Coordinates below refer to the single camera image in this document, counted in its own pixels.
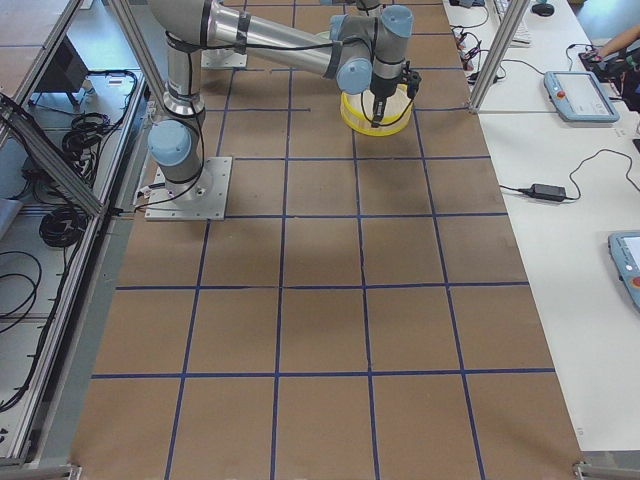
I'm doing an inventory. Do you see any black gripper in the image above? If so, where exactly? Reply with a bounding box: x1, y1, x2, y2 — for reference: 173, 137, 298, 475
370, 74, 398, 126

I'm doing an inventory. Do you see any yellow steamer layer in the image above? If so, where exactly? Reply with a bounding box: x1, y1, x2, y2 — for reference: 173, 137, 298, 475
340, 84, 412, 137

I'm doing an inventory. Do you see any black power adapter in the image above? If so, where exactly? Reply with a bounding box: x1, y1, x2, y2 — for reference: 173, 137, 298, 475
518, 183, 568, 202

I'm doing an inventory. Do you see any teach pendant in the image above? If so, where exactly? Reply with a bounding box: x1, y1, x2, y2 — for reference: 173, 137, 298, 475
608, 231, 640, 309
543, 71, 619, 124

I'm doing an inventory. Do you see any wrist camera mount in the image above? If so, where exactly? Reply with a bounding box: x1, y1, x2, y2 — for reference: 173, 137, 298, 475
401, 68, 421, 100

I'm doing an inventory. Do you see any aluminium frame post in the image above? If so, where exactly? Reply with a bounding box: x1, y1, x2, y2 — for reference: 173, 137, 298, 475
468, 0, 529, 113

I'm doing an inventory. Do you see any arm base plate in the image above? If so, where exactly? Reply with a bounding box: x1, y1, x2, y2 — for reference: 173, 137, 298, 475
144, 157, 233, 221

